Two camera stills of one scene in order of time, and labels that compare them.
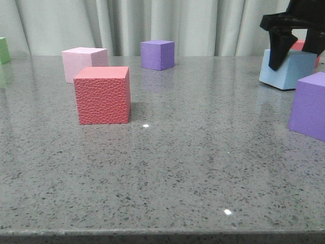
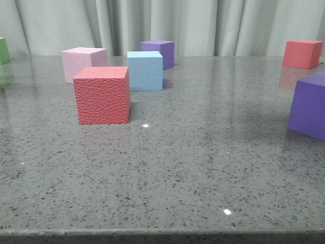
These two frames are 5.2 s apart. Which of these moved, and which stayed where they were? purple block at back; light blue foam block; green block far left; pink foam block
Moved: light blue foam block
Stayed: green block far left; pink foam block; purple block at back
